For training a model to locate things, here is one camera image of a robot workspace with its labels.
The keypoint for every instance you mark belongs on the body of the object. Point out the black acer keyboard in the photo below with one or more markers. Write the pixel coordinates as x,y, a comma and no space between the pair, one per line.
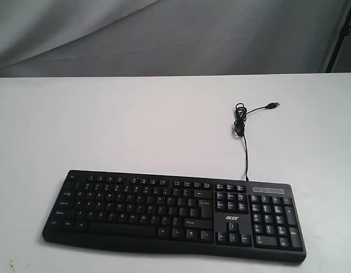
176,215

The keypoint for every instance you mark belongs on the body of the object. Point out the grey backdrop cloth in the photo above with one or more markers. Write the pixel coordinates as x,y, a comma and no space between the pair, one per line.
167,38

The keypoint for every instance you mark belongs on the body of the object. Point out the black stand pole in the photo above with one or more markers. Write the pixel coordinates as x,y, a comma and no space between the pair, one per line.
344,31

